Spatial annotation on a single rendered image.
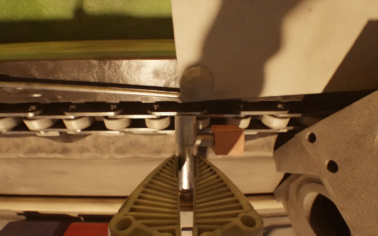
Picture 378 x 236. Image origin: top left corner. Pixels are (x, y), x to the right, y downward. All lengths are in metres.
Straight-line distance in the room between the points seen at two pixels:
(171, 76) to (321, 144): 0.21
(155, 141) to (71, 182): 0.26
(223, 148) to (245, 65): 0.10
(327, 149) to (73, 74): 0.34
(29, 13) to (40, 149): 1.00
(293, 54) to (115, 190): 0.46
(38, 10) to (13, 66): 0.99
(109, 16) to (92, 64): 0.84
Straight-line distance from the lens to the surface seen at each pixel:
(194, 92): 0.15
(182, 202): 0.19
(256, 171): 0.40
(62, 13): 1.20
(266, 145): 0.35
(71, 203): 0.53
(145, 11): 0.99
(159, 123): 0.21
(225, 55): 0.17
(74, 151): 0.39
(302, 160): 0.29
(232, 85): 0.18
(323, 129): 0.23
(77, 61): 0.24
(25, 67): 0.29
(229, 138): 0.17
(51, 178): 0.51
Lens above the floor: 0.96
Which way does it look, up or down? 58 degrees down
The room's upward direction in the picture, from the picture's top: 177 degrees clockwise
